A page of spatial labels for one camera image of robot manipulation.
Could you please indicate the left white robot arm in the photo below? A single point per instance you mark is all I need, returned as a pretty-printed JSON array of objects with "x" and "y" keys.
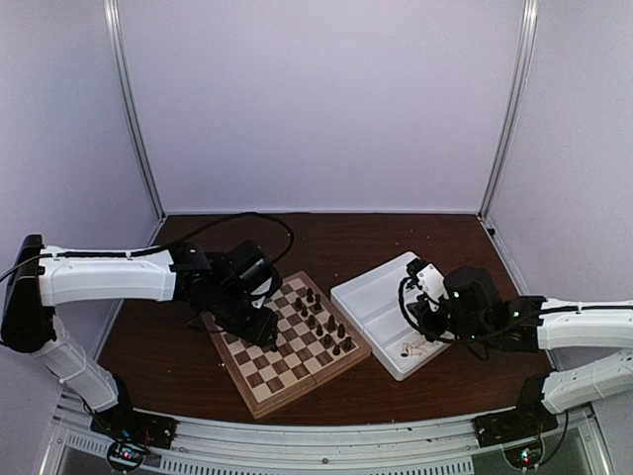
[{"x": 46, "y": 279}]

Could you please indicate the white chess pieces pile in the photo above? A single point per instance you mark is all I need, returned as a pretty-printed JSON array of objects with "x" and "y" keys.
[{"x": 416, "y": 348}]

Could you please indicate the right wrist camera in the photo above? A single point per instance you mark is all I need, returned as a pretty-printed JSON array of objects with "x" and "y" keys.
[{"x": 429, "y": 280}]

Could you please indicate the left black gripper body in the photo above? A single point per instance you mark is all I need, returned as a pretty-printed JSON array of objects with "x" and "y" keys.
[{"x": 228, "y": 313}]

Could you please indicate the wooden chessboard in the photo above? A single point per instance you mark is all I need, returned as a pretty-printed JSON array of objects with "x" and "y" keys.
[{"x": 267, "y": 379}]

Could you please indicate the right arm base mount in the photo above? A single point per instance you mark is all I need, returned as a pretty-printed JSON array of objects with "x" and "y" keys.
[{"x": 521, "y": 422}]

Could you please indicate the dark chess king piece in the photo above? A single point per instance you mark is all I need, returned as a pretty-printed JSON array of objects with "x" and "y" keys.
[{"x": 331, "y": 324}]

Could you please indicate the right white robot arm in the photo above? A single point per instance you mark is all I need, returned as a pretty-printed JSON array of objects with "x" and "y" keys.
[{"x": 538, "y": 323}]

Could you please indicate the aluminium frame rail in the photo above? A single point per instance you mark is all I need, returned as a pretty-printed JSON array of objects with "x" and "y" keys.
[{"x": 444, "y": 446}]

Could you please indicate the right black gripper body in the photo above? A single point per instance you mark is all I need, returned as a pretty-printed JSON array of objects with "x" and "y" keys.
[{"x": 465, "y": 328}]

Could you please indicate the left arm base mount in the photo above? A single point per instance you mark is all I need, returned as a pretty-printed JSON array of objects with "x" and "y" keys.
[{"x": 140, "y": 428}]

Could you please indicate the white divided plastic tray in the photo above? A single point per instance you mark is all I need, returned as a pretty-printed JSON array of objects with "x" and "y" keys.
[{"x": 370, "y": 302}]

